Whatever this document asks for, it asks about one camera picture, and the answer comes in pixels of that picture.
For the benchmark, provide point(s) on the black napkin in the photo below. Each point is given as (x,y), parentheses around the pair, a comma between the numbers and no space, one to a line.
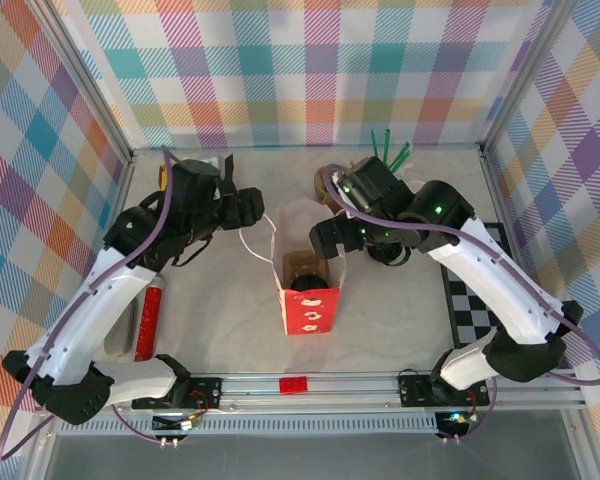
(228,167)

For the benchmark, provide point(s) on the white red paper bag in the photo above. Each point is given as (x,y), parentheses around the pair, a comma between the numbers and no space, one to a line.
(310,315)

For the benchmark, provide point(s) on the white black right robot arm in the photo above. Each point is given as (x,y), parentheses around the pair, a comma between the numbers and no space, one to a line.
(495,300)

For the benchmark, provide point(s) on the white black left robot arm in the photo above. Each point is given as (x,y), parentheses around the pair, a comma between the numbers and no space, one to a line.
(80,325)

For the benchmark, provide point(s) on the pulp cup carriers stack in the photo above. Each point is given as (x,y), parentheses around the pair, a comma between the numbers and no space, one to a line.
(321,187)

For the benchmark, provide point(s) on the white wrapped straw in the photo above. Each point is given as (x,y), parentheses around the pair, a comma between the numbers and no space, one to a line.
(407,172)

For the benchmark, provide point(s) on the dark green straw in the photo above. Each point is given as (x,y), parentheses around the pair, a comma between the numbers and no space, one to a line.
(386,142)
(374,142)

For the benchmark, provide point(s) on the black grey chessboard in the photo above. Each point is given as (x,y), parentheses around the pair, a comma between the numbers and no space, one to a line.
(467,310)

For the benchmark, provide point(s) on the red glitter tube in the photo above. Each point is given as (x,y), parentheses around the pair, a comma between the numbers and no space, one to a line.
(149,325)

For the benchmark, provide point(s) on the red toy brick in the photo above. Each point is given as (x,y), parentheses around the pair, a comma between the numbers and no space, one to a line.
(293,385)

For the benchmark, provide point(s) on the small controller board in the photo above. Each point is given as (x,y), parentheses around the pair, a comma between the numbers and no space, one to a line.
(177,424)
(455,417)

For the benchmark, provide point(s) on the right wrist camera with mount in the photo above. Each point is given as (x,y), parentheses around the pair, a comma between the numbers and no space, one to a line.
(344,215)

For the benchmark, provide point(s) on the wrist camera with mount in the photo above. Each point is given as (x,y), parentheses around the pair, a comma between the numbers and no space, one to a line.
(344,215)
(212,163)

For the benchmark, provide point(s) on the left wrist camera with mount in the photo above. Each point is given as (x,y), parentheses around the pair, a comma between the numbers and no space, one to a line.
(212,163)

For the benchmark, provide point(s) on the aluminium frame side rail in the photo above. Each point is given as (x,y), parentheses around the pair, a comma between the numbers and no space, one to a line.
(125,185)
(489,170)

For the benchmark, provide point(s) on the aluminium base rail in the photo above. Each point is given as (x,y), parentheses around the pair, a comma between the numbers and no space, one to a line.
(350,395)

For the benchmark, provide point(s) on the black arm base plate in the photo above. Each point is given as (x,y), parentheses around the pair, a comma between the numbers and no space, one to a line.
(212,387)
(412,392)

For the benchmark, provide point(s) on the aluminium frame post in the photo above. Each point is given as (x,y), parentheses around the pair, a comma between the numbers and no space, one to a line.
(80,80)
(525,75)

